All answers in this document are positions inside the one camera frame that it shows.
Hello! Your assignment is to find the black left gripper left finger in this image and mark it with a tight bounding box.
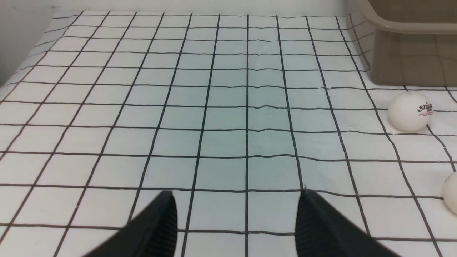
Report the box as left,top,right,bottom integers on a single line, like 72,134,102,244
85,191,178,257

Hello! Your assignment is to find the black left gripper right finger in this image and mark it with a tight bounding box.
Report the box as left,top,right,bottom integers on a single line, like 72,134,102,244
295,189,398,257

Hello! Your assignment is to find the plain white ping-pong ball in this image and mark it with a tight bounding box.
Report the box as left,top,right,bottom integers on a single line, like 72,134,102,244
442,172,457,214

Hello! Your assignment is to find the white ping-pong ball with logo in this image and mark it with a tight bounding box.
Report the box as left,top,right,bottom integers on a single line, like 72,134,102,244
387,92,433,132

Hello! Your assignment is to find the white grid-pattern tablecloth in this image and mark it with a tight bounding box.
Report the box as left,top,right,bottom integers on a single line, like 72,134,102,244
0,11,456,257

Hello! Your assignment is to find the olive plastic bin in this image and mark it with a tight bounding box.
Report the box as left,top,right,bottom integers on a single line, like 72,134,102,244
345,0,457,87

